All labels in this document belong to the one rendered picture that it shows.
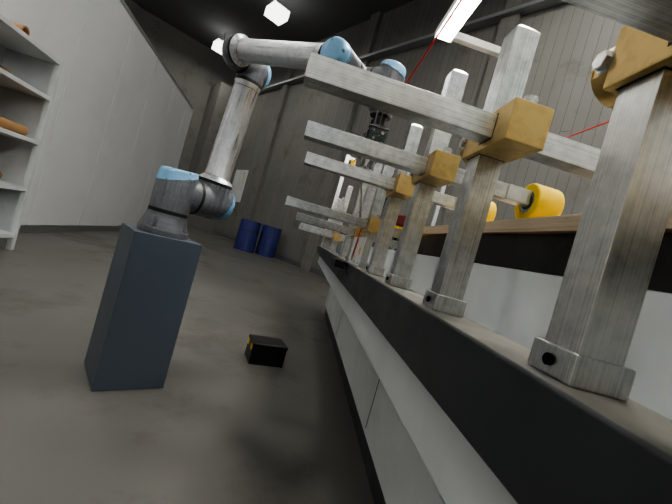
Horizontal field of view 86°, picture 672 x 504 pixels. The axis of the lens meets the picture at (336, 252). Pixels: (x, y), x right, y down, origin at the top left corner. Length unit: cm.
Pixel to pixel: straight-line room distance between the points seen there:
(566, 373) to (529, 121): 30
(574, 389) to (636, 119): 19
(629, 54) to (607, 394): 24
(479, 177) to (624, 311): 28
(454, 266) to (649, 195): 26
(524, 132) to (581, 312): 25
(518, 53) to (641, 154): 32
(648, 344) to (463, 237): 24
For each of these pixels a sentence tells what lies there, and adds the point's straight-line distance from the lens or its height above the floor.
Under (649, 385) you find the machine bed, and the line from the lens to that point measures 55.
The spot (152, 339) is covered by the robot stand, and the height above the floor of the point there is 20.
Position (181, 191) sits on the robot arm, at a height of 78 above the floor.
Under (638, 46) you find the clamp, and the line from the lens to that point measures 36.
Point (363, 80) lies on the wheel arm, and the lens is 48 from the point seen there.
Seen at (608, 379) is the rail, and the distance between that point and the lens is 31.
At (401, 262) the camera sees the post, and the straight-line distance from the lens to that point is 75.
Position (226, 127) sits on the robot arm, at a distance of 169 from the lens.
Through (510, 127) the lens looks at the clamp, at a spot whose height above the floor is 93.
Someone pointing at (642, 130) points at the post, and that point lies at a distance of 33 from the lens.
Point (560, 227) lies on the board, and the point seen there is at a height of 88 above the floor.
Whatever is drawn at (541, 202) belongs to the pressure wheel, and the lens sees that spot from 81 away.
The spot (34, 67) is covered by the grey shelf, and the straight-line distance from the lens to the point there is 397.
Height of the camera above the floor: 75
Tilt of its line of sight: 1 degrees down
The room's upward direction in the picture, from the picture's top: 16 degrees clockwise
